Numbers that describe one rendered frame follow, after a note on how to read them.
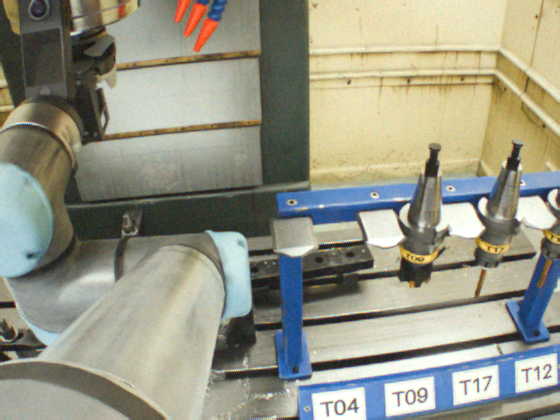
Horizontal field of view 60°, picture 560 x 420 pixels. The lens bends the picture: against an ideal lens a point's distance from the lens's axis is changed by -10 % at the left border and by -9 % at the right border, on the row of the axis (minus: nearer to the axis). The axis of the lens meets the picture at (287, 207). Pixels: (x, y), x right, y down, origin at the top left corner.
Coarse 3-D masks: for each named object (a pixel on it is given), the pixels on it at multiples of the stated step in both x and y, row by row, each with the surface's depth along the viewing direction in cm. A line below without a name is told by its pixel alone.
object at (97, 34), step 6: (96, 30) 58; (102, 30) 59; (72, 36) 57; (78, 36) 57; (84, 36) 57; (90, 36) 57; (96, 36) 57; (102, 36) 58; (72, 42) 57; (78, 42) 57; (84, 42) 57; (90, 42) 57
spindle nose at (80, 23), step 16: (16, 0) 49; (80, 0) 50; (96, 0) 51; (112, 0) 52; (128, 0) 54; (16, 16) 51; (80, 16) 51; (96, 16) 52; (112, 16) 53; (128, 16) 56; (16, 32) 53; (80, 32) 52
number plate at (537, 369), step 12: (528, 360) 78; (540, 360) 78; (552, 360) 78; (516, 372) 78; (528, 372) 78; (540, 372) 78; (552, 372) 78; (516, 384) 78; (528, 384) 78; (540, 384) 78; (552, 384) 78
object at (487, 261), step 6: (474, 252) 71; (480, 252) 70; (486, 252) 69; (474, 258) 71; (480, 258) 70; (486, 258) 69; (492, 258) 69; (498, 258) 69; (480, 264) 70; (486, 264) 69; (492, 264) 69; (498, 264) 70
